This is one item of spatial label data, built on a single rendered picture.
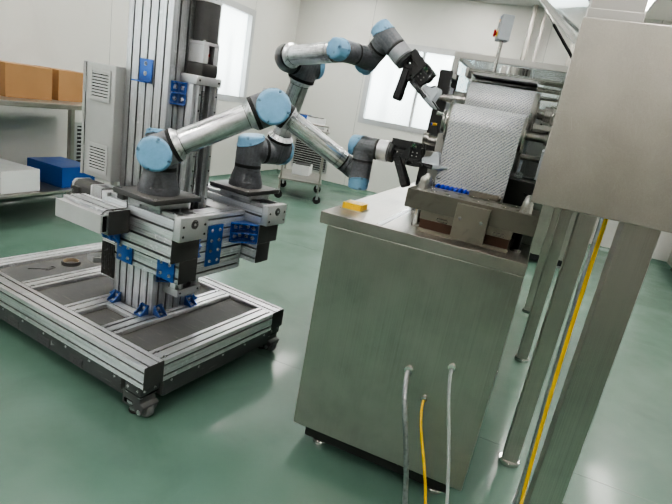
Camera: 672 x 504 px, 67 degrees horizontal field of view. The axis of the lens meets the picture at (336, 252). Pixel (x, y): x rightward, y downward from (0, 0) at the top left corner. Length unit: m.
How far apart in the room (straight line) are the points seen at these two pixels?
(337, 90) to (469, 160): 6.25
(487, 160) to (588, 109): 0.88
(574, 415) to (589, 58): 0.66
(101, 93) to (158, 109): 0.29
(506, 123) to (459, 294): 0.58
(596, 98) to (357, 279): 0.99
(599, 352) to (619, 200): 0.30
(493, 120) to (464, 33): 5.80
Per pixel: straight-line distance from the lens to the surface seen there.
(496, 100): 2.03
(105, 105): 2.36
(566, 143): 0.94
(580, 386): 1.12
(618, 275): 1.05
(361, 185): 1.87
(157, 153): 1.78
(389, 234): 1.61
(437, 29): 7.64
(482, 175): 1.80
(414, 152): 1.81
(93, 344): 2.21
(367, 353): 1.75
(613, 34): 0.96
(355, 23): 7.99
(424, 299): 1.63
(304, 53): 2.03
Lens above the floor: 1.25
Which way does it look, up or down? 16 degrees down
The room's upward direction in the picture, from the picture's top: 10 degrees clockwise
